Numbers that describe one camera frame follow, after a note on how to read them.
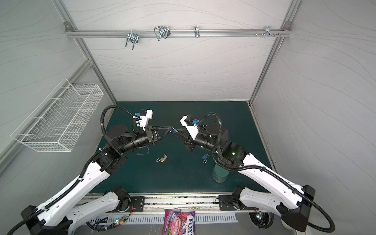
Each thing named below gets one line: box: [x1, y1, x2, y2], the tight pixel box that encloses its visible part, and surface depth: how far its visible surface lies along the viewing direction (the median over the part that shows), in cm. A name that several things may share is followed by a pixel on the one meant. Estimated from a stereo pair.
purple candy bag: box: [162, 209, 196, 235], surface depth 68 cm
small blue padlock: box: [202, 153, 210, 164], surface depth 91 cm
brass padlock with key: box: [155, 153, 168, 163], surface depth 91 cm
